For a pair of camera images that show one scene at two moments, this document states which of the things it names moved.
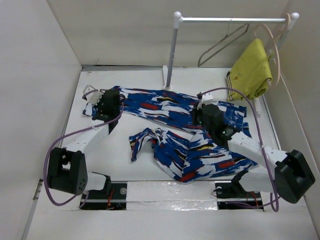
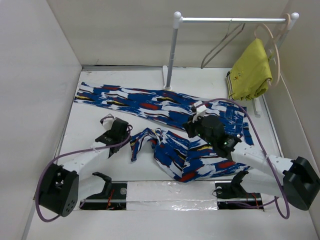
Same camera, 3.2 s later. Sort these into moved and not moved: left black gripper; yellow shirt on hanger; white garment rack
Moved: left black gripper
Not moved: white garment rack; yellow shirt on hanger
